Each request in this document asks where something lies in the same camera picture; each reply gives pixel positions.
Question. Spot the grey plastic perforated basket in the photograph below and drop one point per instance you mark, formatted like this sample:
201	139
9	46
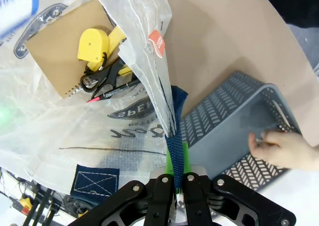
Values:
224	126

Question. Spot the black scissors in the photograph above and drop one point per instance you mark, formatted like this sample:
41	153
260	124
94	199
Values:
109	74

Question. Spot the blue and white container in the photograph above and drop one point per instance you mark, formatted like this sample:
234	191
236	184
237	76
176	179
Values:
15	7

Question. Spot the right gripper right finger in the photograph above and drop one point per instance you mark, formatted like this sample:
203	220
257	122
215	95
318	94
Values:
197	198

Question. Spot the yellow emergency stop box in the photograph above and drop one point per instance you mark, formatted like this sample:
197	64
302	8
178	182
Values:
25	204

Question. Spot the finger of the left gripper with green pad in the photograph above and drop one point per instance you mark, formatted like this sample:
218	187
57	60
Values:
3	115

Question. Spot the black marker pen pink tip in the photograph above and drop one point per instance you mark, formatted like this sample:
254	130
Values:
117	91

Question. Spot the brown spiral notebook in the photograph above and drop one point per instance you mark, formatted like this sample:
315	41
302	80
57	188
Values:
57	49

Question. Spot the person's left hand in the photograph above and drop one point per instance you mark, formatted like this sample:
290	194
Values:
281	148

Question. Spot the yellow tape measure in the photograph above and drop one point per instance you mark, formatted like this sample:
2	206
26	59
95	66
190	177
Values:
92	44

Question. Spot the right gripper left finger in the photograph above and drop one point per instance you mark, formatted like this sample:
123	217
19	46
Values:
159	198

